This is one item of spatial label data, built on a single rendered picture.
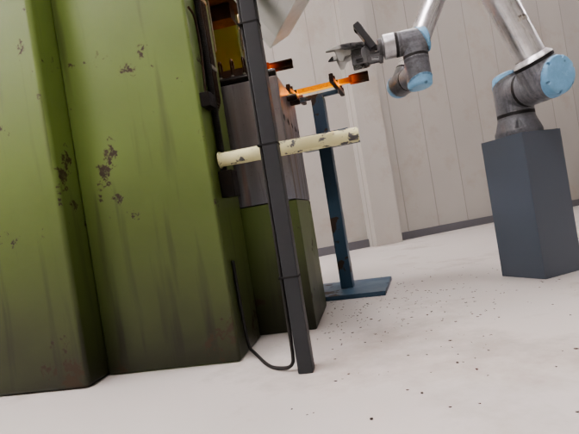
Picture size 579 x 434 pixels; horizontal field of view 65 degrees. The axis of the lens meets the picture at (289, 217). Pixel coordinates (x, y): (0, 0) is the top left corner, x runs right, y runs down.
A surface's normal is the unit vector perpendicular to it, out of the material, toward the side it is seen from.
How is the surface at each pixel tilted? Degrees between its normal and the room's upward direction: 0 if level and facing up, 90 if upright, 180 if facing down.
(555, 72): 95
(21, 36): 90
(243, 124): 90
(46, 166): 90
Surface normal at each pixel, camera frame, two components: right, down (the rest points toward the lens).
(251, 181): -0.17, 0.02
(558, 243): 0.36, -0.06
